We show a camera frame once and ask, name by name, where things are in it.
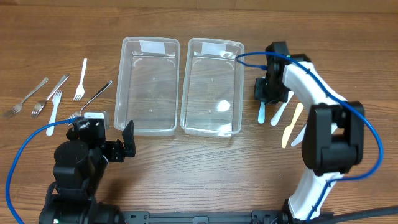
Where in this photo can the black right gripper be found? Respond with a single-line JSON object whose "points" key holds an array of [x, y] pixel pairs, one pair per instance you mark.
{"points": [[262, 92]]}

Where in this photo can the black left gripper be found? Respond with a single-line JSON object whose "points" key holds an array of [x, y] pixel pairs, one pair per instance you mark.
{"points": [[116, 150]]}

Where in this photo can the white plastic knife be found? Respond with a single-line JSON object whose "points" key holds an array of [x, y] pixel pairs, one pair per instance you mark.
{"points": [[274, 121], [262, 113]]}

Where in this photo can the cream yellow plastic knife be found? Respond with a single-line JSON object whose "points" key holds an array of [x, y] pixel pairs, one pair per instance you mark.
{"points": [[288, 130]]}

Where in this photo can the dark handled metal fork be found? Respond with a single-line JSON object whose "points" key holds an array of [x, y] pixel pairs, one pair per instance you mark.
{"points": [[78, 113]]}

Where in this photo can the light blue plastic knife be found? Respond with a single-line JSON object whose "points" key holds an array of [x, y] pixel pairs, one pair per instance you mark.
{"points": [[299, 137]]}

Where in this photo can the white plastic fork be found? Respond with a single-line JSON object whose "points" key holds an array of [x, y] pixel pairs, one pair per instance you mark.
{"points": [[56, 101], [80, 91]]}

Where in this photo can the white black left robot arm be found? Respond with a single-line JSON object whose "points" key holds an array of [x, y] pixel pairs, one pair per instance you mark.
{"points": [[80, 164]]}

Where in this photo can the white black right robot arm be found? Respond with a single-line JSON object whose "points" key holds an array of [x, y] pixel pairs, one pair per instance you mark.
{"points": [[333, 138]]}

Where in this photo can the left clear plastic container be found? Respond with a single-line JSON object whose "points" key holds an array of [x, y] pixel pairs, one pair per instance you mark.
{"points": [[148, 82]]}

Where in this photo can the clear plastic container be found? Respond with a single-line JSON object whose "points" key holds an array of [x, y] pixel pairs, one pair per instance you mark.
{"points": [[148, 82], [213, 89]]}

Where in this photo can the right clear plastic container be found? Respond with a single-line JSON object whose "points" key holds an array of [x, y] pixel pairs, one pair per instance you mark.
{"points": [[213, 89]]}

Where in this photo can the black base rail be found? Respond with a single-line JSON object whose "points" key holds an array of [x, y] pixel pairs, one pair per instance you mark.
{"points": [[253, 217]]}

